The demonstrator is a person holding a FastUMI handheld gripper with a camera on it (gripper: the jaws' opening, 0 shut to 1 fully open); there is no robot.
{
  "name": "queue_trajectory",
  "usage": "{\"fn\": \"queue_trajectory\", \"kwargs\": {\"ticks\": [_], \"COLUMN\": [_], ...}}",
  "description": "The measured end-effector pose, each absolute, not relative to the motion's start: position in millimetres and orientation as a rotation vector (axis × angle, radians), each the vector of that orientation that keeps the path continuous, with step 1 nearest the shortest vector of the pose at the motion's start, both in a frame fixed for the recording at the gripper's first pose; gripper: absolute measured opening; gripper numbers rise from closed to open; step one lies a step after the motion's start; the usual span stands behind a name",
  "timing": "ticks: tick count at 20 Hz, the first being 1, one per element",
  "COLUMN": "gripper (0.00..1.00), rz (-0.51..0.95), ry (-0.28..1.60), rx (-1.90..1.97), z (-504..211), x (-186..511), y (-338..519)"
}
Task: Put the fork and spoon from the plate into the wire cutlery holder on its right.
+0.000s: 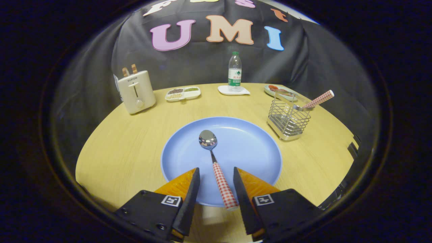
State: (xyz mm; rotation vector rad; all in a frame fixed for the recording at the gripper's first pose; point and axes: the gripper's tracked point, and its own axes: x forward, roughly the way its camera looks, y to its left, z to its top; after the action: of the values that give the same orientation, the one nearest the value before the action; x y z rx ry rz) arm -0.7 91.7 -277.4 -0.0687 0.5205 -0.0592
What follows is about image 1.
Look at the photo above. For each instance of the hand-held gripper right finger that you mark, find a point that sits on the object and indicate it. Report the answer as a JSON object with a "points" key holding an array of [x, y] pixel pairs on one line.
{"points": [[243, 202]]}

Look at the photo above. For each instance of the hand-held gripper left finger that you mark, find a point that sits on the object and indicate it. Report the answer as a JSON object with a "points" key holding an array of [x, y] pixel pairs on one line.
{"points": [[190, 202]]}

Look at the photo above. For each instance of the blue round plate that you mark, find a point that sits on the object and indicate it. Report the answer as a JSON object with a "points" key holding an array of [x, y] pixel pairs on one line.
{"points": [[246, 145]]}

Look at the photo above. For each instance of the white divided dish of beans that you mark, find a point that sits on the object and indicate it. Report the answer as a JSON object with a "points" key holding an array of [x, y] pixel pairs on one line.
{"points": [[184, 98]]}

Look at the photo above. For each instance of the white square coaster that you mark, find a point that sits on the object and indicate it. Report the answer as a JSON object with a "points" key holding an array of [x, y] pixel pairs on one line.
{"points": [[224, 90]]}

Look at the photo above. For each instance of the pale green food plate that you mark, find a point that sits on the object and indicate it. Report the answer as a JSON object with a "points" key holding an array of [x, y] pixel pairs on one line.
{"points": [[267, 90]]}

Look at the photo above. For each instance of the sliced meat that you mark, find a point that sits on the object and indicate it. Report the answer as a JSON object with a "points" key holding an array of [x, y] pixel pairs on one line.
{"points": [[280, 90]]}

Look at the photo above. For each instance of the cream toaster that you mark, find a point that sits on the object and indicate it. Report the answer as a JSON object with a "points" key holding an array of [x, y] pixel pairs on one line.
{"points": [[135, 98]]}

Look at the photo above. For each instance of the black table edge clamp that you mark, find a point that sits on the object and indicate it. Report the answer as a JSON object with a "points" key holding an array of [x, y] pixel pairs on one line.
{"points": [[356, 139], [352, 150]]}

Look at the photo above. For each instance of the clear water bottle green cap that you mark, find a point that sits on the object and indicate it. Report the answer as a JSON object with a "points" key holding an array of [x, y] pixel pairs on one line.
{"points": [[235, 74]]}

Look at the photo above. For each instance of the toasted bread slice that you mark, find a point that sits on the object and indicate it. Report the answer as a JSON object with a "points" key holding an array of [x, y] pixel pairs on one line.
{"points": [[134, 69], [125, 72]]}

